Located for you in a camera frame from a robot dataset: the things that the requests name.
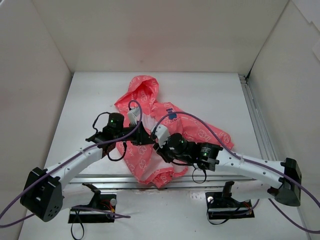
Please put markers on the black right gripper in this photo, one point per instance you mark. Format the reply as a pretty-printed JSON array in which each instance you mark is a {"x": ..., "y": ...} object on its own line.
[{"x": 161, "y": 150}]

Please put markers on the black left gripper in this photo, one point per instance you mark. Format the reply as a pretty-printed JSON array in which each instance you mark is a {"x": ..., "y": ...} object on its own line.
[{"x": 139, "y": 135}]

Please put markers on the pink hooded printed jacket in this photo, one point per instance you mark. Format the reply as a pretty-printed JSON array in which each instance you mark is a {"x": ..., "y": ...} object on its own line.
[{"x": 142, "y": 161}]

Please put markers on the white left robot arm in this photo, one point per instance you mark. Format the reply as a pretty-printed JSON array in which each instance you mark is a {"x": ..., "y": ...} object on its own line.
[{"x": 45, "y": 189}]

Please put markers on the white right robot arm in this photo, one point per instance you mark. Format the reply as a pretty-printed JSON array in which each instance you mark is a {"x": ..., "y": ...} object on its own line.
[{"x": 278, "y": 180}]

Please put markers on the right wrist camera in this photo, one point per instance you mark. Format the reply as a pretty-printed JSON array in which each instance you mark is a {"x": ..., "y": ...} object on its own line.
[{"x": 161, "y": 134}]

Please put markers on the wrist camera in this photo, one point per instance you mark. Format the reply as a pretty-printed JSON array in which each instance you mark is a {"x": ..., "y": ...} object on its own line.
[
  {"x": 161, "y": 134},
  {"x": 133, "y": 115}
]

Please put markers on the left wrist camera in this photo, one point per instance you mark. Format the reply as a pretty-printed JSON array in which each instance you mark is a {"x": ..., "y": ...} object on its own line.
[{"x": 133, "y": 115}]

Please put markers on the front aluminium rail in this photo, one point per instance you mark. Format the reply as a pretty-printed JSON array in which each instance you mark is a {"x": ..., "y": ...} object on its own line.
[{"x": 125, "y": 182}]

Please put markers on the aluminium rail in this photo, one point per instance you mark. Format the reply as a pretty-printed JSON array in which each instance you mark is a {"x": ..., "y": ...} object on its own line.
[
  {"x": 125, "y": 182},
  {"x": 260, "y": 120}
]

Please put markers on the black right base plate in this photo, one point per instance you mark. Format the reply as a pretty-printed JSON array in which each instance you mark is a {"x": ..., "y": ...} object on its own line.
[{"x": 221, "y": 209}]

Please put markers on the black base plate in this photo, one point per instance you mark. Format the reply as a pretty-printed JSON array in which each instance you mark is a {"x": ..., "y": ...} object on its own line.
[
  {"x": 107, "y": 203},
  {"x": 221, "y": 209}
]

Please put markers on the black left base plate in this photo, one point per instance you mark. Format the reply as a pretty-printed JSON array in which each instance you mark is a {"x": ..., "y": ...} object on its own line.
[{"x": 107, "y": 203}]

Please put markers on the right side aluminium rail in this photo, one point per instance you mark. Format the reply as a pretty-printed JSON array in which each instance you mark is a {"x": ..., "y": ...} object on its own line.
[{"x": 260, "y": 120}]

